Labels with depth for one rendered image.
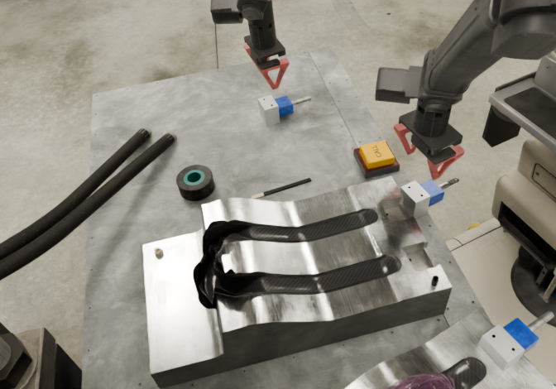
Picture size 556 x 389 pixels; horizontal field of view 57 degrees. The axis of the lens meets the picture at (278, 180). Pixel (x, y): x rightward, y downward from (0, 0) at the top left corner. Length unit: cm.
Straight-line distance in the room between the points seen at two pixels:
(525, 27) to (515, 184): 78
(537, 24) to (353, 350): 63
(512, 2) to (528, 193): 78
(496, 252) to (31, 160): 210
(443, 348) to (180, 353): 41
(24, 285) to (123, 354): 131
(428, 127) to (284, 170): 39
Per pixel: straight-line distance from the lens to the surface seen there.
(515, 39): 44
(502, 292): 164
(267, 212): 94
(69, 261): 222
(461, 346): 87
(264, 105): 125
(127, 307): 102
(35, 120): 300
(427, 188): 107
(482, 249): 171
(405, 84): 84
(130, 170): 115
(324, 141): 122
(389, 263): 90
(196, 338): 88
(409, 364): 82
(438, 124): 90
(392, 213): 99
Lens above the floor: 162
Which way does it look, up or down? 47 degrees down
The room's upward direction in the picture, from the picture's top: 7 degrees counter-clockwise
